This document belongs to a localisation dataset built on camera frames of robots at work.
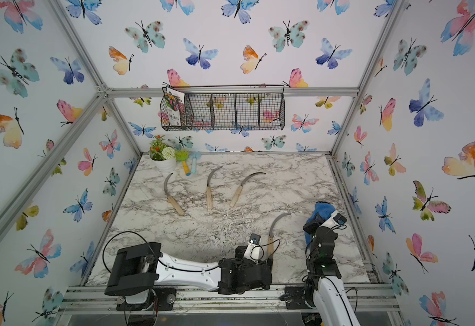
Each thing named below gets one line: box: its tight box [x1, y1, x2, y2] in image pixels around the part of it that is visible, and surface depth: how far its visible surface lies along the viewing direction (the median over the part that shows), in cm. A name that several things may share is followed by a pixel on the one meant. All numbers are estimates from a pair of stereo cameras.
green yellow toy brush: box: [175, 150, 192, 176], surface depth 115 cm
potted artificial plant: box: [148, 135, 177, 173], surface depth 105 cm
